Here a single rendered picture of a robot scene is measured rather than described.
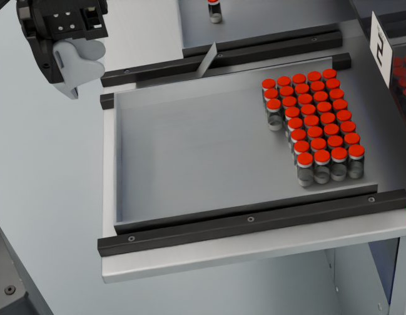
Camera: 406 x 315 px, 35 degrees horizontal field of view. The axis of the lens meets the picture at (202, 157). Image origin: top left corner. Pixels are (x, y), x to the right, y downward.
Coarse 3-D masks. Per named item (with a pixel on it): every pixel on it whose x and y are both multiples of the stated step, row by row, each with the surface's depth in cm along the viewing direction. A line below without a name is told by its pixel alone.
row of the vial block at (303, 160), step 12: (288, 84) 95; (288, 96) 93; (288, 108) 92; (288, 120) 92; (300, 120) 90; (288, 132) 90; (300, 132) 88; (288, 144) 92; (300, 144) 87; (300, 156) 85; (312, 156) 85; (300, 168) 85; (312, 168) 85; (300, 180) 87; (312, 180) 87
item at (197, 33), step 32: (192, 0) 121; (224, 0) 120; (256, 0) 118; (288, 0) 117; (320, 0) 116; (192, 32) 114; (224, 32) 113; (256, 32) 112; (288, 32) 106; (320, 32) 106; (352, 32) 107
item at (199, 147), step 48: (144, 96) 102; (192, 96) 103; (240, 96) 101; (144, 144) 97; (192, 144) 96; (240, 144) 94; (144, 192) 91; (192, 192) 90; (240, 192) 88; (288, 192) 87; (336, 192) 82
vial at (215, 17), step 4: (208, 4) 114; (212, 4) 112; (216, 4) 113; (208, 8) 114; (212, 8) 113; (216, 8) 113; (220, 8) 114; (212, 12) 114; (216, 12) 114; (220, 12) 114; (212, 16) 114; (216, 16) 114; (220, 16) 115; (212, 20) 115; (216, 20) 115; (220, 20) 115
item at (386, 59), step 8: (376, 24) 83; (376, 32) 84; (376, 40) 84; (384, 40) 80; (376, 48) 85; (384, 48) 81; (376, 56) 86; (384, 56) 82; (384, 64) 82; (384, 72) 83
